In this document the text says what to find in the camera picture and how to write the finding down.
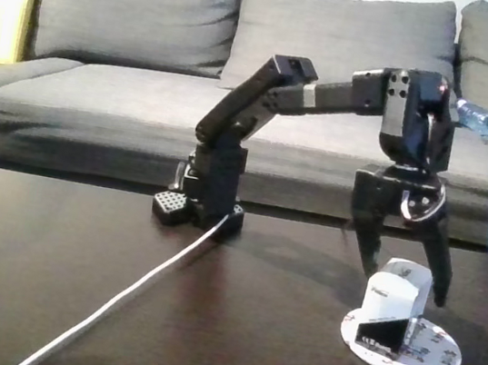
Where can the white and black servo box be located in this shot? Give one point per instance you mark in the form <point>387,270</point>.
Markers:
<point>392,296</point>

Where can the round white printed disc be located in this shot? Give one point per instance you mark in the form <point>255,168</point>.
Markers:
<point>429,357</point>

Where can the grey fabric sofa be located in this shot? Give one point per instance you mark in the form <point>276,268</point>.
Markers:
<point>120,118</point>

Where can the clear plastic water bottle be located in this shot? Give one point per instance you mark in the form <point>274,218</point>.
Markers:
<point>476,117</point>

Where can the wide grey sofa back cushion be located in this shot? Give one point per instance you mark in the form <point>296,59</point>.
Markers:
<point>132,5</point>

